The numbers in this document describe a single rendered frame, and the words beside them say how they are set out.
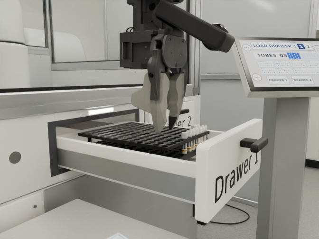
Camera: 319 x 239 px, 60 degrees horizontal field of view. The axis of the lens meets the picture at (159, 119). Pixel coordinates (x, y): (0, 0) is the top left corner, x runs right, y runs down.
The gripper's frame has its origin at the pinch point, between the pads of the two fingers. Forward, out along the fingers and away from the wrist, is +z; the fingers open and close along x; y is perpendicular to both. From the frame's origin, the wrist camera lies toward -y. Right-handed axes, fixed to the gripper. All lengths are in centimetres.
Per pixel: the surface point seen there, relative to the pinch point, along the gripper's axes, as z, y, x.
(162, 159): 5.2, -0.3, 2.5
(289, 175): 39, -8, -101
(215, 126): 36, 59, -182
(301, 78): -7, -10, -94
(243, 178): 11.0, -9.2, -12.1
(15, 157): 7.6, 25.2, 10.7
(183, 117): 7, 22, -49
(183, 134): 3.6, 1.7, -8.6
